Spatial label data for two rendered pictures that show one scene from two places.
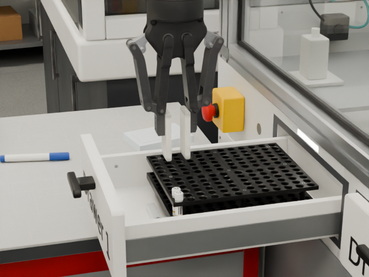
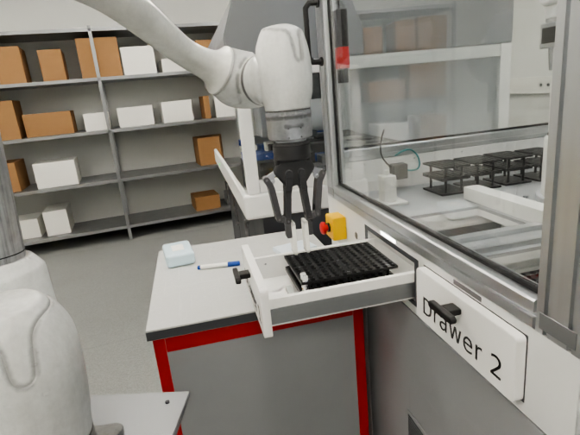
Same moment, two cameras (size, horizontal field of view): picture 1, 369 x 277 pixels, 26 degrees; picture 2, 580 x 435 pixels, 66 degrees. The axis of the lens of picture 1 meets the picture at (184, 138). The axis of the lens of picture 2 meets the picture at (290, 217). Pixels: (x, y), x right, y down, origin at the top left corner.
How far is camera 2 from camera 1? 0.18 m
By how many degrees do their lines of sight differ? 7
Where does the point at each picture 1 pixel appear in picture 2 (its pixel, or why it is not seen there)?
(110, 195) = (258, 280)
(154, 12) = (277, 155)
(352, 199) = (422, 270)
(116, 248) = (264, 315)
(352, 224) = (423, 288)
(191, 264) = (319, 325)
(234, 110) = (339, 225)
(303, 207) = (388, 280)
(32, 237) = (215, 313)
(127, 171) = (273, 267)
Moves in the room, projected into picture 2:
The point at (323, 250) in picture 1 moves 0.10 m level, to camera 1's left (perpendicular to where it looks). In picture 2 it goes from (405, 309) to (362, 312)
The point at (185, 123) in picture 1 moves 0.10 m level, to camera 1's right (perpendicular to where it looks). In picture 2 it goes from (305, 229) to (353, 225)
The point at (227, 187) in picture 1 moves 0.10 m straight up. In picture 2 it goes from (337, 270) to (334, 227)
